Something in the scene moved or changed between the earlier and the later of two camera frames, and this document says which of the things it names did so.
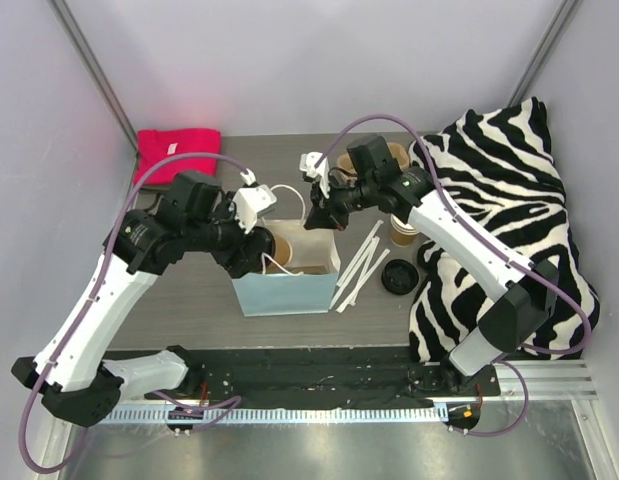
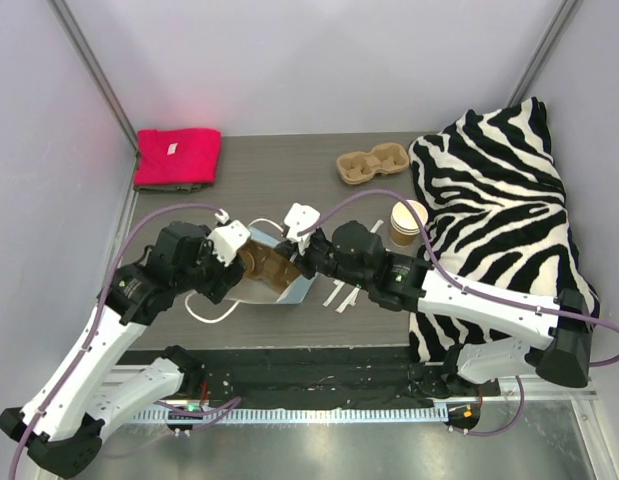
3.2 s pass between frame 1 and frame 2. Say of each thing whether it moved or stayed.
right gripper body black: moved
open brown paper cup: stayed
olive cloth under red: stayed
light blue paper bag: moved
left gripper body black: moved
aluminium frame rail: stayed
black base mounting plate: stayed
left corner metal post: stayed
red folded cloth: stayed
